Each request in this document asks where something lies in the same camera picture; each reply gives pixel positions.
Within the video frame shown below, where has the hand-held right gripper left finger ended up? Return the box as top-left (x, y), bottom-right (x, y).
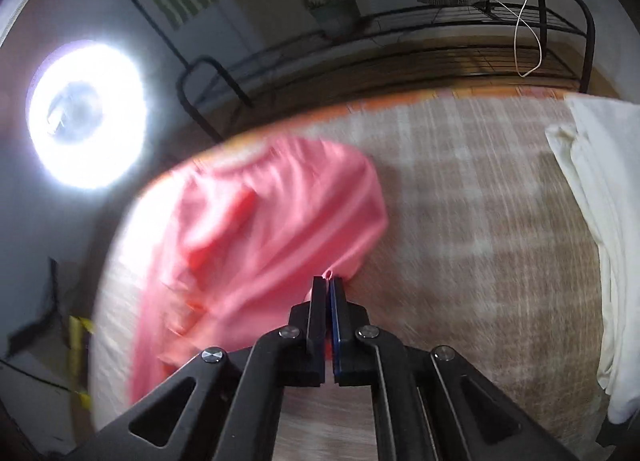
top-left (70, 276), bottom-right (331, 461)

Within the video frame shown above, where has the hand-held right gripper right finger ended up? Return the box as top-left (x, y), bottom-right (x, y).
top-left (329, 277), bottom-right (591, 461)

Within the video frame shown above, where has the pink dress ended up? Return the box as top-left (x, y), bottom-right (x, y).
top-left (127, 136), bottom-right (391, 407)

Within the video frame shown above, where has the black metal clothes rack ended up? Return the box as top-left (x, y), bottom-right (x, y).
top-left (90, 0), bottom-right (596, 142)

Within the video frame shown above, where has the yellow-trimmed bag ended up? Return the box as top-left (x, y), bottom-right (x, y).
top-left (67, 316), bottom-right (96, 409)

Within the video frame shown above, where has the white folded garment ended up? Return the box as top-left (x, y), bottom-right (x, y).
top-left (545, 93), bottom-right (640, 424)

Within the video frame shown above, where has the potted plant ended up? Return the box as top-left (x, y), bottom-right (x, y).
top-left (303, 0), bottom-right (358, 36)

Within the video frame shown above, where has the ring light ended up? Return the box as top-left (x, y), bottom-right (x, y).
top-left (25, 41), bottom-right (148, 190)

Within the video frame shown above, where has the white lamp cable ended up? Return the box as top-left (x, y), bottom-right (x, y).
top-left (514, 0), bottom-right (543, 78)

